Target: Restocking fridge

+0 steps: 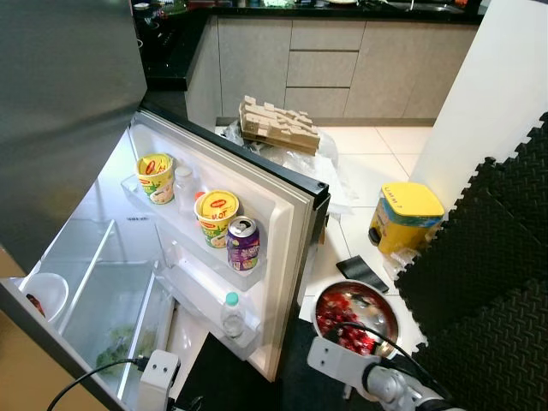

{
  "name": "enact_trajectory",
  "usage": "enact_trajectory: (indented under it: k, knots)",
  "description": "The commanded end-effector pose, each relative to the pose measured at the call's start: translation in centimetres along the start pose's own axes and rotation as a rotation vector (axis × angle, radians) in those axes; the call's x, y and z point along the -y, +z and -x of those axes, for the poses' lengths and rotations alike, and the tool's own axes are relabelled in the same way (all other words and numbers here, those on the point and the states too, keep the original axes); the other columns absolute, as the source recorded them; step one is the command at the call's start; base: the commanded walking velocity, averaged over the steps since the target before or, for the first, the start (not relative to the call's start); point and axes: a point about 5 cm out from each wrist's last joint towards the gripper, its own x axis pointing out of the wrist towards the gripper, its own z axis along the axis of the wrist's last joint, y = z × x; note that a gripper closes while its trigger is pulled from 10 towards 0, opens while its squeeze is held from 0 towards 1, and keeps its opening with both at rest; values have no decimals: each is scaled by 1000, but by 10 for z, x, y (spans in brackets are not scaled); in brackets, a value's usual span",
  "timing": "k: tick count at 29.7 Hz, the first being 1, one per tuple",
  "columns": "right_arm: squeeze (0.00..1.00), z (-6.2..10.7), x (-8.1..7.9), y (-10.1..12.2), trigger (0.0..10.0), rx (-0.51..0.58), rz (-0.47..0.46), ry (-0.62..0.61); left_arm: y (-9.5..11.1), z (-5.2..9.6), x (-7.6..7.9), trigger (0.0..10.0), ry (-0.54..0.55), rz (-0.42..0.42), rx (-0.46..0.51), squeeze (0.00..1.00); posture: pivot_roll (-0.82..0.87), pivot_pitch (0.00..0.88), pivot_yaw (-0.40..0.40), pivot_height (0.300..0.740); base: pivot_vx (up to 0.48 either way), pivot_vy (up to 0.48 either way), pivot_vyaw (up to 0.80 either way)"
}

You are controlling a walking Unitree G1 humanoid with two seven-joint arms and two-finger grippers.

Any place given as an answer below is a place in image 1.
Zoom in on steel bowl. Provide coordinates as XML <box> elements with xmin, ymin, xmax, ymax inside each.
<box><xmin>313</xmin><ymin>280</ymin><xmax>400</xmax><ymax>357</ymax></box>

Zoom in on heap of red candies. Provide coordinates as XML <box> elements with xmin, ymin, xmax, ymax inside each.
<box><xmin>318</xmin><ymin>294</ymin><xmax>384</xmax><ymax>353</ymax></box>

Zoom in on grey two-door fridge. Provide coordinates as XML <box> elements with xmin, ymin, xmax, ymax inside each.
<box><xmin>0</xmin><ymin>0</ymin><xmax>182</xmax><ymax>411</ymax></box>

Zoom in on black foam puzzle mat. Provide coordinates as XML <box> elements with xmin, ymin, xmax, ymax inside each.
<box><xmin>392</xmin><ymin>182</ymin><xmax>548</xmax><ymax>345</ymax></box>
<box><xmin>409</xmin><ymin>278</ymin><xmax>548</xmax><ymax>411</ymax></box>
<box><xmin>474</xmin><ymin>111</ymin><xmax>548</xmax><ymax>258</ymax></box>

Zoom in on small black foam pad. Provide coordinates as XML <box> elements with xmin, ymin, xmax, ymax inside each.
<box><xmin>336</xmin><ymin>254</ymin><xmax>390</xmax><ymax>294</ymax></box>

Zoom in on clear bubble wrap sheet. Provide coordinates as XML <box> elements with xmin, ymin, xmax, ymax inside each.
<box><xmin>216</xmin><ymin>124</ymin><xmax>362</xmax><ymax>217</ymax></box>

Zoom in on grey kitchen cabinets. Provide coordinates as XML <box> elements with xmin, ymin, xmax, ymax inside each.
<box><xmin>184</xmin><ymin>13</ymin><xmax>480</xmax><ymax>129</ymax></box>

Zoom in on brown cardboard packing tray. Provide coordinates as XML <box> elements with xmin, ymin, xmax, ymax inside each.
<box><xmin>237</xmin><ymin>94</ymin><xmax>323</xmax><ymax>157</ymax></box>

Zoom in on purple drink can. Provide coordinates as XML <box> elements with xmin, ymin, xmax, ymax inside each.
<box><xmin>226</xmin><ymin>216</ymin><xmax>261</xmax><ymax>274</ymax></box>

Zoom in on yellow instant noodle cup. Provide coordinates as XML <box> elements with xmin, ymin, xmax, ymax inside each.
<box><xmin>137</xmin><ymin>152</ymin><xmax>177</xmax><ymax>206</ymax></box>
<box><xmin>194</xmin><ymin>189</ymin><xmax>240</xmax><ymax>250</ymax></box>

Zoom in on teal-capped water bottle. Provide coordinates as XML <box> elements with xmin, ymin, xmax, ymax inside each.
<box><xmin>220</xmin><ymin>291</ymin><xmax>250</xmax><ymax>340</ymax></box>

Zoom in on small clear plastic bottle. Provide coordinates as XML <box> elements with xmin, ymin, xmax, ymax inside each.
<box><xmin>174</xmin><ymin>166</ymin><xmax>194</xmax><ymax>215</ymax></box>

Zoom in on black floor rug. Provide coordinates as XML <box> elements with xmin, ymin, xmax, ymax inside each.
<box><xmin>170</xmin><ymin>315</ymin><xmax>433</xmax><ymax>411</ymax></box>

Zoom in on green leafy vegetables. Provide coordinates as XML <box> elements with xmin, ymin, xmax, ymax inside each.
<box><xmin>92</xmin><ymin>324</ymin><xmax>160</xmax><ymax>374</ymax></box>

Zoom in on white bowl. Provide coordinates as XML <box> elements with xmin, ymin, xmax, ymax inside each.
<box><xmin>17</xmin><ymin>272</ymin><xmax>70</xmax><ymax>325</ymax></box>

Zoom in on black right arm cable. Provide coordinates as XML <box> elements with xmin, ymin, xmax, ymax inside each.
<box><xmin>338</xmin><ymin>320</ymin><xmax>431</xmax><ymax>388</ymax></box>

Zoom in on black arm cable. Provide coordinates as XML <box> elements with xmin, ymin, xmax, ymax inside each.
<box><xmin>338</xmin><ymin>320</ymin><xmax>431</xmax><ymax>388</ymax></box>
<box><xmin>45</xmin><ymin>356</ymin><xmax>152</xmax><ymax>411</ymax></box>

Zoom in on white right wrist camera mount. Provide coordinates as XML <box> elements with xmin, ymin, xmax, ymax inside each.
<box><xmin>306</xmin><ymin>335</ymin><xmax>383</xmax><ymax>400</ymax></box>

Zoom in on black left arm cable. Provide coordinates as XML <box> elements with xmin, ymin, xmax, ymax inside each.
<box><xmin>45</xmin><ymin>356</ymin><xmax>152</xmax><ymax>411</ymax></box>

